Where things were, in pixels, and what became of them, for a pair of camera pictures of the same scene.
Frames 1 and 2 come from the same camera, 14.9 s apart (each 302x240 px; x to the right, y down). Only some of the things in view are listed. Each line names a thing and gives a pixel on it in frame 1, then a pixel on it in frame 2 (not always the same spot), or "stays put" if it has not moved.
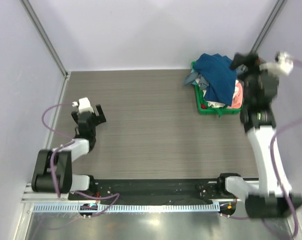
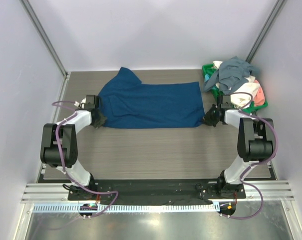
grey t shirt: (194, 75) -> (231, 74)
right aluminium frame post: (278, 8) stays put
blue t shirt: (221, 79) -> (128, 103)
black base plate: (147, 189) stays put
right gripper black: (251, 61) -> (206, 118)
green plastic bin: (219, 111) -> (218, 95)
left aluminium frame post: (44, 34) stays put
